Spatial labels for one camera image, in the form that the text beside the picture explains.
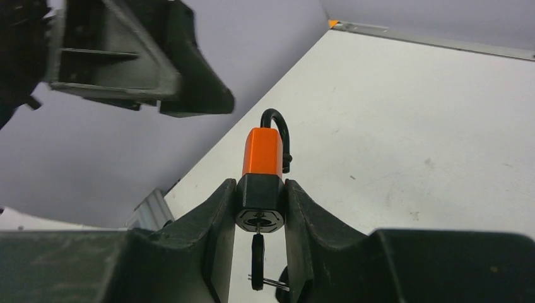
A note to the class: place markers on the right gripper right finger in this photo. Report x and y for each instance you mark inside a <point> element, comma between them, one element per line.
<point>329,261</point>

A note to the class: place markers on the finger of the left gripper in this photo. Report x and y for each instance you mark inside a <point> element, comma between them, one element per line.
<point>171,24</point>

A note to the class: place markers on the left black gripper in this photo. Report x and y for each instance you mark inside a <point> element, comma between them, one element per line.
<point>99,50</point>

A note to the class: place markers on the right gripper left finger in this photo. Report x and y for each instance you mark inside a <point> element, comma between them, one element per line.
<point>189,260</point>

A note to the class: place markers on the black head orange padlock key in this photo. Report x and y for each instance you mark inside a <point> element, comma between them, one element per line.
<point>258,281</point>

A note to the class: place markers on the orange padlock with key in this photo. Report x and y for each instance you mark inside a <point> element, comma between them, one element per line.
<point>261,193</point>

